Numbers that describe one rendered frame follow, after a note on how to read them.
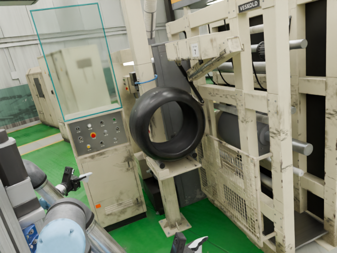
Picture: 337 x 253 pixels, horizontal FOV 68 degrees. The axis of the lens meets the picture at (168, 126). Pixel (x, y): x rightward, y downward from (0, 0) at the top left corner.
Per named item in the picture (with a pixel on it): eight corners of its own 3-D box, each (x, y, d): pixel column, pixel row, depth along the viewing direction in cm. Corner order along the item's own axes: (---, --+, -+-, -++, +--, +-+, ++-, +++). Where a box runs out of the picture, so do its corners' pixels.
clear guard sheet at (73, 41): (63, 121, 230) (29, 10, 202) (122, 107, 246) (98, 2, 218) (63, 122, 228) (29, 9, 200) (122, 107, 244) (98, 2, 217)
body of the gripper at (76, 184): (72, 184, 166) (59, 195, 156) (70, 173, 163) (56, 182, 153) (81, 186, 164) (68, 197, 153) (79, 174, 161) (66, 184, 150)
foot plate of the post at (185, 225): (158, 222, 269) (158, 219, 268) (181, 213, 277) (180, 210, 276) (167, 237, 245) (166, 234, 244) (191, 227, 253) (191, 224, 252)
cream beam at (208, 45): (167, 61, 211) (164, 43, 207) (193, 56, 219) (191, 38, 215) (200, 60, 156) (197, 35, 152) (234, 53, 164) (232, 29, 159)
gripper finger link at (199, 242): (203, 246, 97) (190, 262, 90) (200, 232, 96) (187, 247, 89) (210, 248, 95) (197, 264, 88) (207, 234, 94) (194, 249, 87)
